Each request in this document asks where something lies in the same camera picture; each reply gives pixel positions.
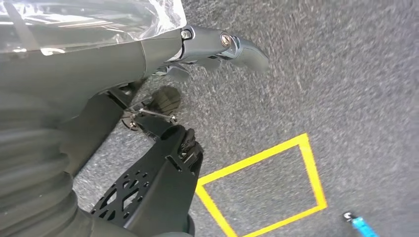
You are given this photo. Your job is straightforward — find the blue metal shelf rack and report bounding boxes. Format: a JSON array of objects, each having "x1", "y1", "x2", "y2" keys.
[{"x1": 343, "y1": 212, "x2": 380, "y2": 237}]

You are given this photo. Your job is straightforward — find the dark robot leg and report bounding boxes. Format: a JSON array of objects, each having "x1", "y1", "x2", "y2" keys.
[{"x1": 59, "y1": 80, "x2": 204, "y2": 230}]

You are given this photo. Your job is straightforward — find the yellow floor tape square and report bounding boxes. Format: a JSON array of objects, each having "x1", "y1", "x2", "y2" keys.
[{"x1": 195, "y1": 132, "x2": 328, "y2": 237}]

